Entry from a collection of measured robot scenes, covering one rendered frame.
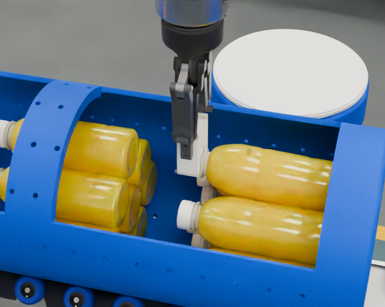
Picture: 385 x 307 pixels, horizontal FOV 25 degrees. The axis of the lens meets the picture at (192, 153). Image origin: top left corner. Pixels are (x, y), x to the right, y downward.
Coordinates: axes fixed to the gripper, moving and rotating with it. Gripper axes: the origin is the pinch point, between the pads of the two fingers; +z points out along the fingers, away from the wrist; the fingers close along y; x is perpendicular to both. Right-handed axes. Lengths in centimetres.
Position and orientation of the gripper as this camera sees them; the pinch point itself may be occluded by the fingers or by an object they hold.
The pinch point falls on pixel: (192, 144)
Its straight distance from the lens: 118.6
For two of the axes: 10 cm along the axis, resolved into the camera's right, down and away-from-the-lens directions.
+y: 2.4, -6.2, 7.5
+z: 0.0, 7.7, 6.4
